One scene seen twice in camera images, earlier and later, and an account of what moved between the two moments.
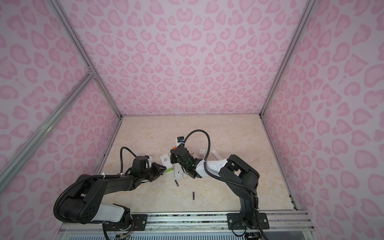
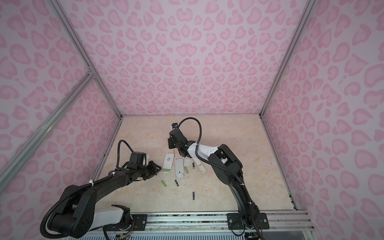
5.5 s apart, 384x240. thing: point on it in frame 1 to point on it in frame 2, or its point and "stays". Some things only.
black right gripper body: [174, 159] to [172, 143]
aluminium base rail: [284, 225] stays
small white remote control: [178, 172] stays
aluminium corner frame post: [79, 45] stays
